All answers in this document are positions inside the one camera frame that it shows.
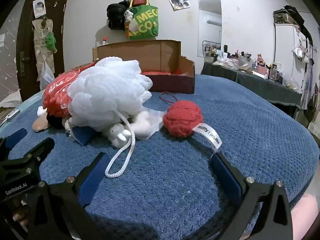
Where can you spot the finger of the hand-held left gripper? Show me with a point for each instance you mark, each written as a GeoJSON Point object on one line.
{"type": "Point", "coordinates": [16, 135]}
{"type": "Point", "coordinates": [42, 147]}

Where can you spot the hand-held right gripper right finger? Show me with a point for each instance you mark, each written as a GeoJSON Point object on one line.
{"type": "Point", "coordinates": [225, 177]}

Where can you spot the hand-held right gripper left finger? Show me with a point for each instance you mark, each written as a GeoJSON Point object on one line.
{"type": "Point", "coordinates": [96, 172]}

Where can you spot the beige powder puff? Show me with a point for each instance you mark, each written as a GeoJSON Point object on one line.
{"type": "Point", "coordinates": [40, 125]}

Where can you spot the black fluffy scrunchie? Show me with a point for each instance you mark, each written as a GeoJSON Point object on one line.
{"type": "Point", "coordinates": [56, 122]}

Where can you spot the blue tissue packet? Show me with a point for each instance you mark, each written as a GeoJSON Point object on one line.
{"type": "Point", "coordinates": [83, 135]}

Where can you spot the white fluffy rabbit hair clip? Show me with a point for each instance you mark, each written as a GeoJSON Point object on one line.
{"type": "Point", "coordinates": [117, 135]}

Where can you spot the red mesh bath pouf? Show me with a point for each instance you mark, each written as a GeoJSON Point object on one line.
{"type": "Point", "coordinates": [56, 92]}

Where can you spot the red plush rabbit toy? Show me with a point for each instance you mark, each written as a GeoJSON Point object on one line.
{"type": "Point", "coordinates": [182, 117]}

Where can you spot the white mesh bath pouf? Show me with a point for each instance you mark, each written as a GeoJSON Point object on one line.
{"type": "Point", "coordinates": [107, 92]}

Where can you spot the cardboard box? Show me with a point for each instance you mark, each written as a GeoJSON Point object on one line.
{"type": "Point", "coordinates": [140, 55]}

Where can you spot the person's left hand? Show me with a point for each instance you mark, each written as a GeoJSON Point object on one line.
{"type": "Point", "coordinates": [20, 215]}

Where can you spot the small white device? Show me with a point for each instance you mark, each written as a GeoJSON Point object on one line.
{"type": "Point", "coordinates": [12, 115]}

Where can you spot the light blue bedsheet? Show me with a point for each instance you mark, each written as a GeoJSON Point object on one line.
{"type": "Point", "coordinates": [27, 105]}

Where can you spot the white paper sheet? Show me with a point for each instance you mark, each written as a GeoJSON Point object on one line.
{"type": "Point", "coordinates": [11, 100]}

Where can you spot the blue blanket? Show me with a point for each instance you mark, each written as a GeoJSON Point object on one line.
{"type": "Point", "coordinates": [175, 192]}

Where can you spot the clear plastic bag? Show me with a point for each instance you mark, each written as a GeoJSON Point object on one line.
{"type": "Point", "coordinates": [46, 77]}

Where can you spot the dark brown door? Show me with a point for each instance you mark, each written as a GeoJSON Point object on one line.
{"type": "Point", "coordinates": [27, 62]}

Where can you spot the hanging door organiser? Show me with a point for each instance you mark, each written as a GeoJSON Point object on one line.
{"type": "Point", "coordinates": [41, 52]}

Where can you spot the pink cloth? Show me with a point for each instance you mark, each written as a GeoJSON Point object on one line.
{"type": "Point", "coordinates": [307, 217]}

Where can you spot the dark table cloth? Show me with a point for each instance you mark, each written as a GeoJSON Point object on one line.
{"type": "Point", "coordinates": [262, 90]}

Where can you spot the green plush toy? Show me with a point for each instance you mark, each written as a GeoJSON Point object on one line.
{"type": "Point", "coordinates": [51, 42]}

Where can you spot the clutter of cosmetics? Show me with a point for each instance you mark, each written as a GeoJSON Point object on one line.
{"type": "Point", "coordinates": [240, 62]}

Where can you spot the white bottle with red cap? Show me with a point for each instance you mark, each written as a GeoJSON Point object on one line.
{"type": "Point", "coordinates": [105, 41]}

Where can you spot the door photo print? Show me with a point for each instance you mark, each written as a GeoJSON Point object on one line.
{"type": "Point", "coordinates": [39, 7]}

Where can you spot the white cabinet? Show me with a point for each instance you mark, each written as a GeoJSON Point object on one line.
{"type": "Point", "coordinates": [285, 50]}

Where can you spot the green tote bag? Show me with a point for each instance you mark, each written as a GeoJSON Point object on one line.
{"type": "Point", "coordinates": [146, 22]}

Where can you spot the small white plush toy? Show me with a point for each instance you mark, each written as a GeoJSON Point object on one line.
{"type": "Point", "coordinates": [129, 15]}

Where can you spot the clear bag with black trim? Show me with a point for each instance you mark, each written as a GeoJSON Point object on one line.
{"type": "Point", "coordinates": [281, 15]}

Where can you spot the wall mirror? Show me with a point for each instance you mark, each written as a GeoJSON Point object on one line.
{"type": "Point", "coordinates": [210, 30]}

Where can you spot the wall photo print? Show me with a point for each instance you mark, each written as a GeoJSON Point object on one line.
{"type": "Point", "coordinates": [178, 0]}

